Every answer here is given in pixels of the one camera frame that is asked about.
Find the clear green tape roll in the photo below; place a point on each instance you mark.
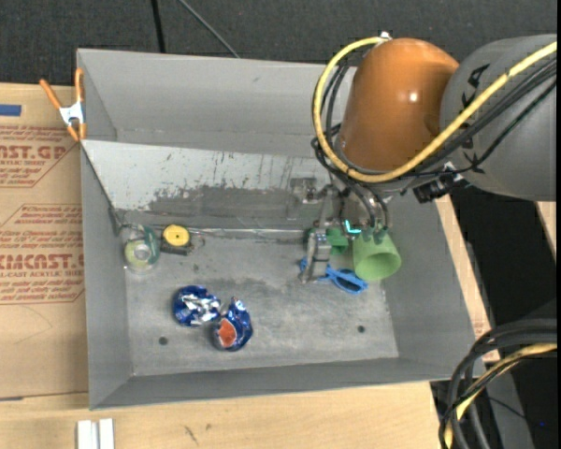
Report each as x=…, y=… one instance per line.
x=141, y=250

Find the yellow and black tape measure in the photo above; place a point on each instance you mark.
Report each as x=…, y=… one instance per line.
x=176, y=237

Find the blue sunglasses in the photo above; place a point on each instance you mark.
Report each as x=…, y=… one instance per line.
x=348, y=281

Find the black cylinder on white bracket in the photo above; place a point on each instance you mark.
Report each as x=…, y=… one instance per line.
x=431, y=190

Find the light green cup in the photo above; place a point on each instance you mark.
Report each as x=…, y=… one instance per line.
x=376, y=260

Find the brown cardboard board red print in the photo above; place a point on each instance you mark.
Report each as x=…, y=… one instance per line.
x=33, y=307

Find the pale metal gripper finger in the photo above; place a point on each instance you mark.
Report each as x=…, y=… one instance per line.
x=323, y=257
x=309, y=255

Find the grey metal bin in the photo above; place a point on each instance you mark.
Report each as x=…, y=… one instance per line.
x=280, y=325

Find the crumpled blue and orange packet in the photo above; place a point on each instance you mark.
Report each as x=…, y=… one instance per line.
x=231, y=328

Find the crumpled blue and white packet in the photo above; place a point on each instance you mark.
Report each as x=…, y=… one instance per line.
x=194, y=306

